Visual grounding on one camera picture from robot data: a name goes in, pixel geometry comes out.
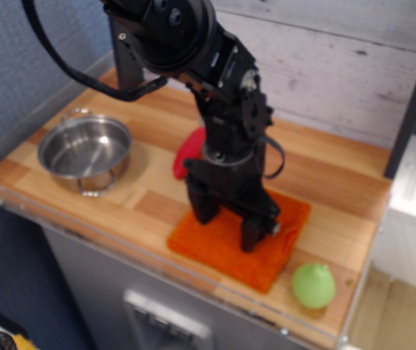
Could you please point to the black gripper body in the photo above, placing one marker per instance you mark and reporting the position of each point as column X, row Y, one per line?
column 238, row 187

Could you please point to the clear acrylic counter guard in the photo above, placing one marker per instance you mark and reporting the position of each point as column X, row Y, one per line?
column 341, row 178

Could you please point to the stainless steel pot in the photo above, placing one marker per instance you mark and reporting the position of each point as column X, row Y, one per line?
column 86, row 153

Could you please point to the dark grey left post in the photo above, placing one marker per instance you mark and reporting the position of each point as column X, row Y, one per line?
column 129, row 71

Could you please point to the orange towel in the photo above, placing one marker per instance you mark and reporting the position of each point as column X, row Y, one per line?
column 218, row 243

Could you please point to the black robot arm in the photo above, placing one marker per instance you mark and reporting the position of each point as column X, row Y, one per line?
column 184, row 41

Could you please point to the white side appliance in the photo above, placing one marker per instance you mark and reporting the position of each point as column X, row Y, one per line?
column 394, row 251

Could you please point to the yellow object bottom left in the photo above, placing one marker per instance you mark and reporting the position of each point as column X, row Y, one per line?
column 23, row 343

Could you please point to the red handled metal spoon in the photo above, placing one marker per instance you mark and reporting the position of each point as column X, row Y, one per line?
column 191, row 148

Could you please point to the silver button control panel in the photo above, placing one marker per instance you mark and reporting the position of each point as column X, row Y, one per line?
column 157, row 326

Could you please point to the green toy pear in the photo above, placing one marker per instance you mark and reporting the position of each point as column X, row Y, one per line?
column 314, row 285

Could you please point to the grey cabinet front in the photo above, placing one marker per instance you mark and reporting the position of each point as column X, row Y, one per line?
column 98, row 278

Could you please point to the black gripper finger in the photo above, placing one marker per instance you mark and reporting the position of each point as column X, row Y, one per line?
column 253, row 231
column 203, row 203

